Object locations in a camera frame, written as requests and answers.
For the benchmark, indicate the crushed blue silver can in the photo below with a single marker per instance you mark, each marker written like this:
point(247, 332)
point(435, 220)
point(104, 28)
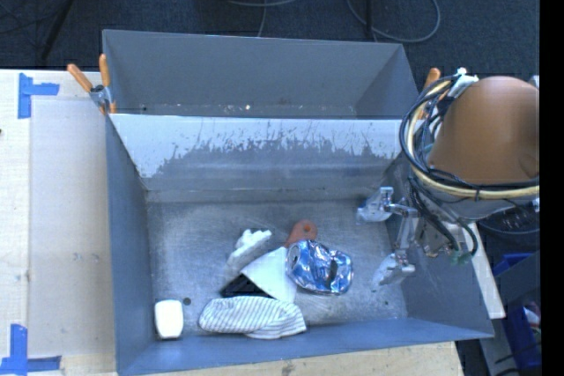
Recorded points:
point(319, 266)

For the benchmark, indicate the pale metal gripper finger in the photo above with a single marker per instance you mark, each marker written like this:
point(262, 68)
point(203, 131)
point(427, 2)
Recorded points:
point(374, 207)
point(392, 268)

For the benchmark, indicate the grey metal bin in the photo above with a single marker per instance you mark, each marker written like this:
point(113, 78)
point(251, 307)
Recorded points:
point(264, 79)

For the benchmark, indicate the white fluffy toy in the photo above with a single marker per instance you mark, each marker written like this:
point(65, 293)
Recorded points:
point(247, 251)

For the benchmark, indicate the black flat object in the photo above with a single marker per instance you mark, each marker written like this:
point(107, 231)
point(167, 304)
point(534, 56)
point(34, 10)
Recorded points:
point(240, 288)

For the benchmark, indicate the white rounded block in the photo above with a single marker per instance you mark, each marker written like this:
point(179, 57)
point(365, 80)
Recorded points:
point(168, 318)

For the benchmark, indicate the white folded cloth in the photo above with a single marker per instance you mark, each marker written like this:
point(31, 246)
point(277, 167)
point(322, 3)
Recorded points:
point(273, 273)

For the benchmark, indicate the striped white cloth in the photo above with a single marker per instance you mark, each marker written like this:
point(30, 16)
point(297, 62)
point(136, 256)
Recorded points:
point(251, 317)

